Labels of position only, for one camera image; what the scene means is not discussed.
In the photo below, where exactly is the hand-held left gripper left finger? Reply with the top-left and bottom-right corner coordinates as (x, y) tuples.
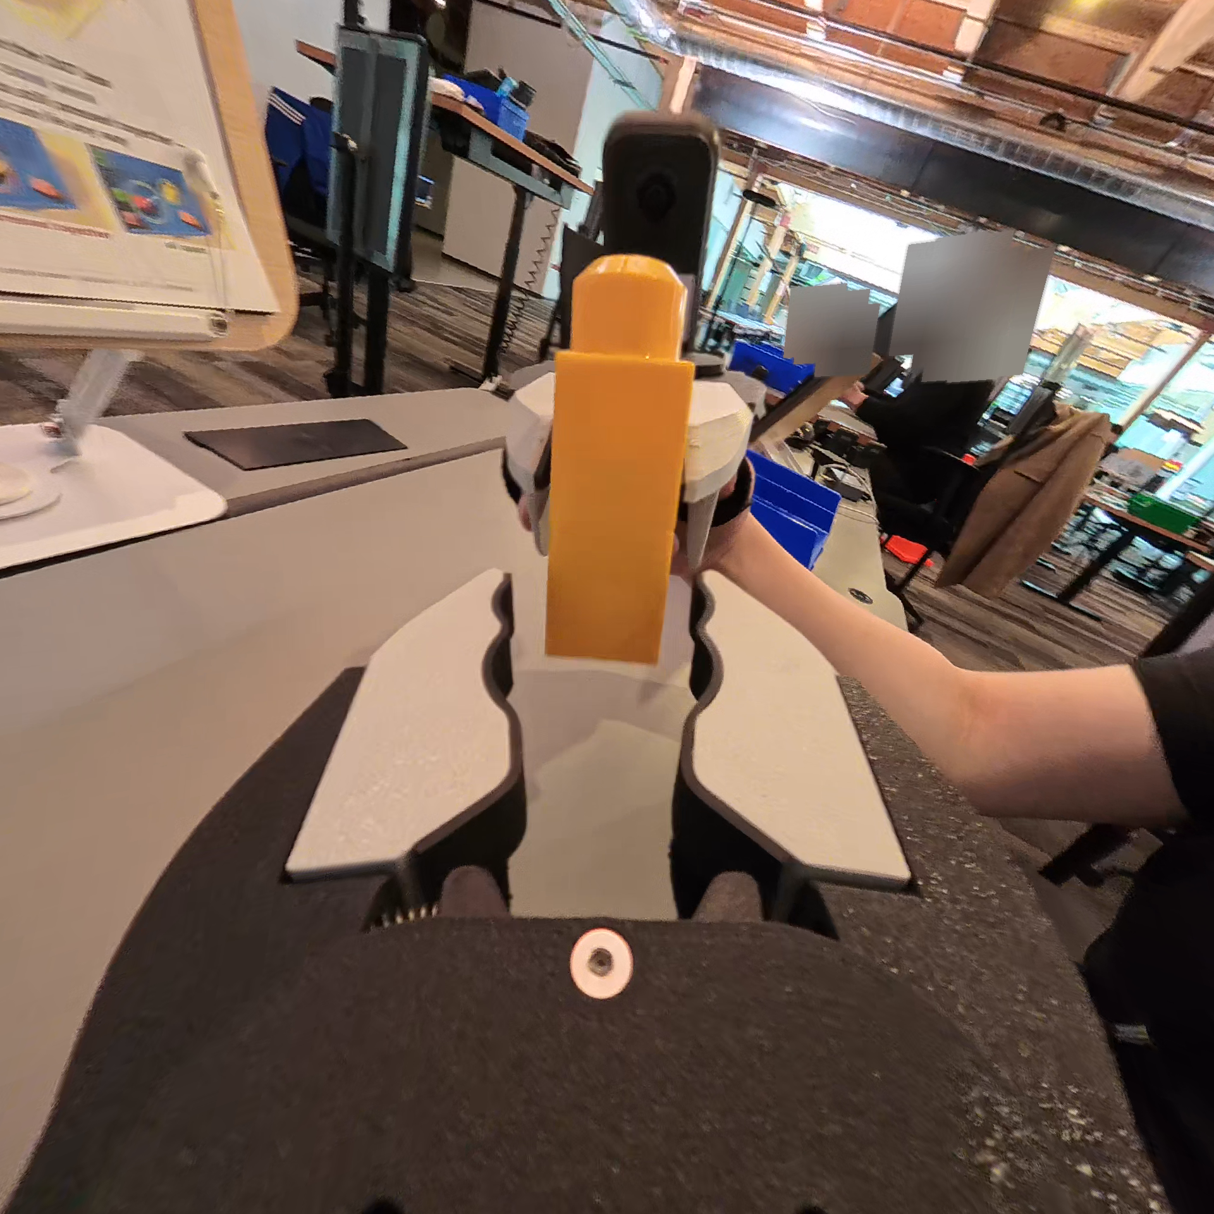
(285, 566), (527, 897)

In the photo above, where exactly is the black office chair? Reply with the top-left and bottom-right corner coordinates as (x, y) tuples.
(875, 445), (996, 634)

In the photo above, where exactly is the printed instruction sheet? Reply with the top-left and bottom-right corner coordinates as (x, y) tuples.
(0, 0), (284, 316)

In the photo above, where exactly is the wooden standing desk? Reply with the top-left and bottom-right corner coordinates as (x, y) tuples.
(297, 37), (597, 384)

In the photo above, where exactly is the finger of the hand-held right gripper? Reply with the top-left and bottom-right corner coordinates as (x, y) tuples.
(681, 377), (759, 572)
(505, 370), (563, 558)

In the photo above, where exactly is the blue plastic bin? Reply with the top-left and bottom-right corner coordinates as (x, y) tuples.
(729, 338), (820, 393)
(440, 74), (535, 143)
(746, 449), (843, 572)

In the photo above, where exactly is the person's right forearm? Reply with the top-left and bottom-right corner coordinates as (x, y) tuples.
(730, 516), (1191, 828)

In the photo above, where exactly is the black rectangular pad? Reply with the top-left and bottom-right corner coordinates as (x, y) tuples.
(185, 417), (409, 472)

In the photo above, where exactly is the person's right hand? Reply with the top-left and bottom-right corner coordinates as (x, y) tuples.
(673, 472), (762, 584)

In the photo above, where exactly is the person's black shirt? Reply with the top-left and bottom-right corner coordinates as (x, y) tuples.
(1082, 647), (1214, 1214)

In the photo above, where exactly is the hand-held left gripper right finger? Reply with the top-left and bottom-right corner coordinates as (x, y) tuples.
(675, 571), (914, 916)

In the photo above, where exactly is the green plastic bin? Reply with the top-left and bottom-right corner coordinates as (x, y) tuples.
(1128, 490), (1210, 535)

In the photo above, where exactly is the blue jacket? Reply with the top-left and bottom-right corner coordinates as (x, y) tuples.
(264, 85), (336, 250)

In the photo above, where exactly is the orange mega block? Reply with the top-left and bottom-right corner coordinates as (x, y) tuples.
(544, 497), (693, 665)
(548, 254), (697, 504)

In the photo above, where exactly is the wooden display board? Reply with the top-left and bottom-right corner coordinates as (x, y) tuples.
(0, 0), (301, 354)

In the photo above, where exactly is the brown coat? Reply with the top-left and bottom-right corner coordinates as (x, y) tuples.
(934, 403), (1119, 601)

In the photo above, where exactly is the coiled black cable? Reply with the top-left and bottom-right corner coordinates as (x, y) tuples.
(501, 204), (563, 373)

